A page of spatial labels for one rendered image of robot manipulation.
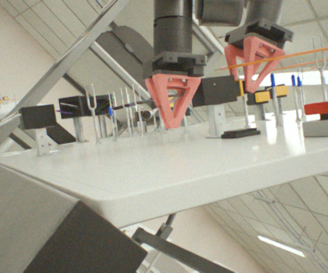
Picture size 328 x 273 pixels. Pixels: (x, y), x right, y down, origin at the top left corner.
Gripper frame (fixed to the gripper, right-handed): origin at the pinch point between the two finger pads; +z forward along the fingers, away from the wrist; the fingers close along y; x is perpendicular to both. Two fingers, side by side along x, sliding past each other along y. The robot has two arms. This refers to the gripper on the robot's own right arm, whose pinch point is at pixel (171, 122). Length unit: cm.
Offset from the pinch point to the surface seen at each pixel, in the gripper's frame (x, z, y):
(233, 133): -6.3, 1.6, -6.8
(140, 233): -22, 37, 86
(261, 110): -32.6, -4.5, 24.8
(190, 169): 9.1, 4.7, -26.4
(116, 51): -17, -34, 104
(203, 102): -4.3, -3.1, -1.4
